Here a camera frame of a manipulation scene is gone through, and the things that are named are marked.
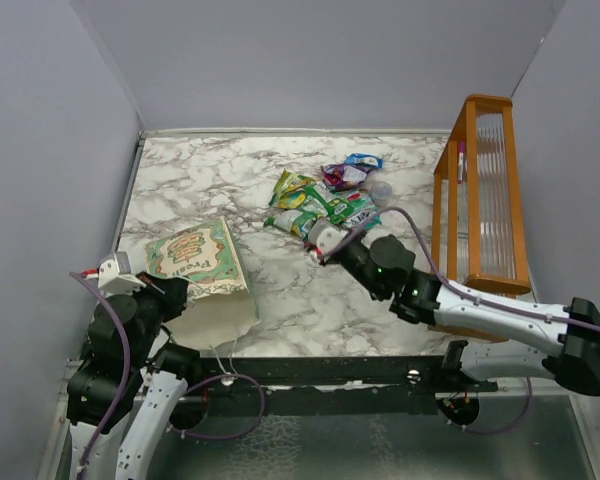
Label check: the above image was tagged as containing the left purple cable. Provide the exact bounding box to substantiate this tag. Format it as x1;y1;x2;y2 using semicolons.
69;271;132;476

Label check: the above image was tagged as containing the green yellow snack packet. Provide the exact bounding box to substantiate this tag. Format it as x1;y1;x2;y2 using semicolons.
269;170;316;209

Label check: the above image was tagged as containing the purple red snack packet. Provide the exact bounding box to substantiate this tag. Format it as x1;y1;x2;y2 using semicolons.
321;164;373;191

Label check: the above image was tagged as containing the orange wooden rack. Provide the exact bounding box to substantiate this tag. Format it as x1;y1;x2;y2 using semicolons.
427;93;532;344

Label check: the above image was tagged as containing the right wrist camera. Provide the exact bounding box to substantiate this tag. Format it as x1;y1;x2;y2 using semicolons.
306;218;348;264

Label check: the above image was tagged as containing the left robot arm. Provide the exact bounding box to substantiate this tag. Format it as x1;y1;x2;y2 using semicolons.
67;273;202;479

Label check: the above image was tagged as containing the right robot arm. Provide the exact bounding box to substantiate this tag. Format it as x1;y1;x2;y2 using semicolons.
318;233;600;397

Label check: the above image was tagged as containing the blue snack packet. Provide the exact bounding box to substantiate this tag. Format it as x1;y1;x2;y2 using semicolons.
344;153;384;169

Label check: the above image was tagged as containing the small clear plastic cup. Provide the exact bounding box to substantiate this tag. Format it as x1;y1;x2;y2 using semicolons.
369;181;393;208

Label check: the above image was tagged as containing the teal snack packet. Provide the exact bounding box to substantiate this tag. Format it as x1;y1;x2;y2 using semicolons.
340;189;378;229

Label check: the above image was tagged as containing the green paper gift bag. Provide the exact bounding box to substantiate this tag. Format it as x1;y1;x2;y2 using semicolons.
144;217;260;351

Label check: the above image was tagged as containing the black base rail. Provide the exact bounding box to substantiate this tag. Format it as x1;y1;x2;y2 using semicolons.
174;355;497;426

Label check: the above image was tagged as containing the purple cable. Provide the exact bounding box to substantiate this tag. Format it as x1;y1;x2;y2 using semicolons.
69;271;132;476
324;206;600;434

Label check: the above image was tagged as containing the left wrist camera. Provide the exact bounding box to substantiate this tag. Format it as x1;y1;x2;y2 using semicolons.
82;252;145;295

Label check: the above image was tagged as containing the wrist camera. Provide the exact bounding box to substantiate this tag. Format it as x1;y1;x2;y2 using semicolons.
306;218;348;264
82;252;145;295

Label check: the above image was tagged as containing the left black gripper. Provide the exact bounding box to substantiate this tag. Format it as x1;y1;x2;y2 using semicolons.
124;269;190;367

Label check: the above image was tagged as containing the pink white marker pen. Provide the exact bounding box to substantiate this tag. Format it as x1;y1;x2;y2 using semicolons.
457;141;467;185

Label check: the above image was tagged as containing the green yellow small packet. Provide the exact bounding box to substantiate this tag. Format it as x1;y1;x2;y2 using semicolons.
264;209;322;240

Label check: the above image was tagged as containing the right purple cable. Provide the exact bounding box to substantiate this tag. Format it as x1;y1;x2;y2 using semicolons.
324;206;600;434

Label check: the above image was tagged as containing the green white snack packet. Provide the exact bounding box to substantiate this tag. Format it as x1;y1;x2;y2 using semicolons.
300;183;354;225

